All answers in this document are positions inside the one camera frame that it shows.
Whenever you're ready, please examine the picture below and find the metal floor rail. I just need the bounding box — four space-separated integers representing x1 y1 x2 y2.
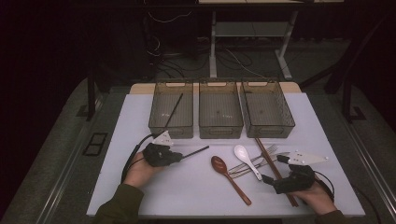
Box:
344 119 396 214
36 122 94 224

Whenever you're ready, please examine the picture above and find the person's right hand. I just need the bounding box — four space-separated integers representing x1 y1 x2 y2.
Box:
289 181 339 217

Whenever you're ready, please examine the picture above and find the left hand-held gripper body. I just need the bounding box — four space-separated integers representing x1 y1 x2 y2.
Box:
142 130 176 168

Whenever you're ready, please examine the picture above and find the white ceramic spoon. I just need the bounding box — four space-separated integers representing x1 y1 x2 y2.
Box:
233 144 263 182

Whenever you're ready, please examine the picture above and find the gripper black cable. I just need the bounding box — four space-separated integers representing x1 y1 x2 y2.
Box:
313 170 336 203
120 133 157 185

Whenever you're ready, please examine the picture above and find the person's left hand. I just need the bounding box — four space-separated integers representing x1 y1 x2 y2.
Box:
123 151 163 189

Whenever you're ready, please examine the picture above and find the hanging white cable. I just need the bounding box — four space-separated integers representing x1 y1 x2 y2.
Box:
147 10 193 24

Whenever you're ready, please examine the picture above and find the transparent grey plastic bin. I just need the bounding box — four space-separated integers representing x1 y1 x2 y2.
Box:
148 80 195 140
198 80 245 140
241 80 296 139

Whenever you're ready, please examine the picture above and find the tangle of black floor cables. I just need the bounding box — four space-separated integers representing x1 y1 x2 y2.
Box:
146 18 216 80

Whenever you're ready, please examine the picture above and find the black metal stand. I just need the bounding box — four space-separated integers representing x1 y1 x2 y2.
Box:
76 66 105 122
300 12 394 124

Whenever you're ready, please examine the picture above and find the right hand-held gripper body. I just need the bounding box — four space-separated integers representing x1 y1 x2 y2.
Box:
272 150 330 195

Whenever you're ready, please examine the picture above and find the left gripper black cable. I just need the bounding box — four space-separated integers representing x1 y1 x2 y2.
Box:
120 133 157 185

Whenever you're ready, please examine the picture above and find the brown wooden chopstick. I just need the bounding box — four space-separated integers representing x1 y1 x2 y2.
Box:
254 137 296 208
256 137 300 207

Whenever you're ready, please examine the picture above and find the white metal desk frame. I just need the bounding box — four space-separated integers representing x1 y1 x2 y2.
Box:
198 0 346 80

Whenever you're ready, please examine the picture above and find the brown wooden spoon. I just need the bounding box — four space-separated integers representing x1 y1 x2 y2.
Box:
210 155 253 206

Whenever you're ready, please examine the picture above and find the white floor cable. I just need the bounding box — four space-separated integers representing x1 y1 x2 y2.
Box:
223 48 266 79

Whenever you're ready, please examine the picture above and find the black floor frame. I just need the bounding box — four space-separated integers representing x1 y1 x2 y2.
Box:
81 132 109 158

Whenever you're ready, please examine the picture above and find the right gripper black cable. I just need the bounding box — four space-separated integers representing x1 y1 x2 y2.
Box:
313 170 336 203

